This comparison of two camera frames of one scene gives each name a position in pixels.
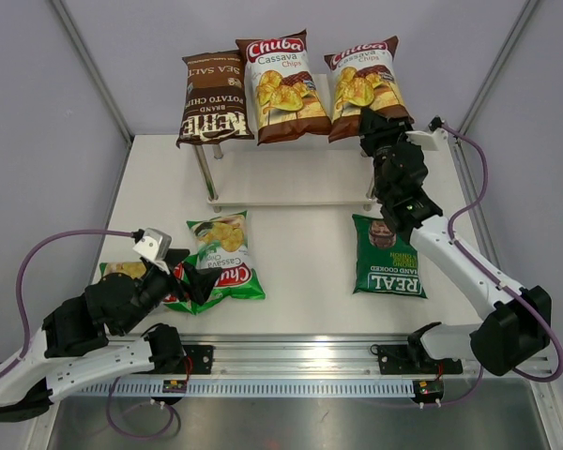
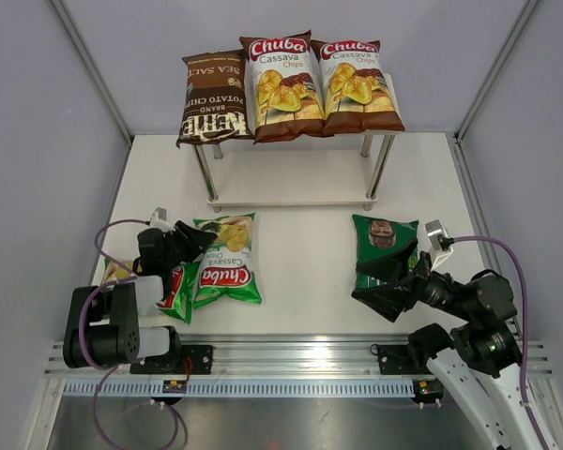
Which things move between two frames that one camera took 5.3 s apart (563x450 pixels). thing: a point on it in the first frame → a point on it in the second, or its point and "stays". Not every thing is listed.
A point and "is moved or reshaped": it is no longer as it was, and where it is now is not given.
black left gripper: [202, 281] → [195, 240]
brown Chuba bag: [285, 96] stays
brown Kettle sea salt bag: [215, 107] stays
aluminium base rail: [323, 356] stays
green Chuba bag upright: [222, 243] stays
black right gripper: [373, 127] → [391, 301]
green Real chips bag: [387, 262] stays
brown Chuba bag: [364, 78] is moved or reshaped
